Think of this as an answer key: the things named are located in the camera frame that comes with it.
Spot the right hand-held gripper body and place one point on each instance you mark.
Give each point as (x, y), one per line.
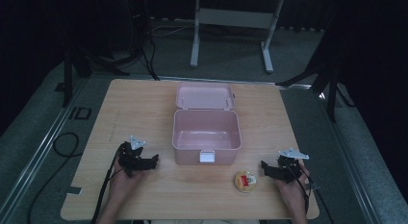
(288, 169)

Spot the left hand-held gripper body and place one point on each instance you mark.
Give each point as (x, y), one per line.
(131, 158)

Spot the round yellow tin red label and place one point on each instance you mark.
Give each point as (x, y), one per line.
(245, 181)

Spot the pink plastic storage box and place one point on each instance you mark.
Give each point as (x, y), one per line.
(205, 124)

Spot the person's right hand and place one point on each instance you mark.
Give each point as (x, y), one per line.
(296, 190)

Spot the person's left hand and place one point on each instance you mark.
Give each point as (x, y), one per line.
(122, 185)

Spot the grey tape strip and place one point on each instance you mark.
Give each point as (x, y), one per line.
(72, 190)

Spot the black metal stand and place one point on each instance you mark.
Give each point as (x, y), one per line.
(330, 89)
(69, 76)

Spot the metal floor rail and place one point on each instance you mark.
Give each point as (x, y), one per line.
(38, 150)
(348, 160)

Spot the white desk frame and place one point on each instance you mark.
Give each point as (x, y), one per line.
(237, 18)

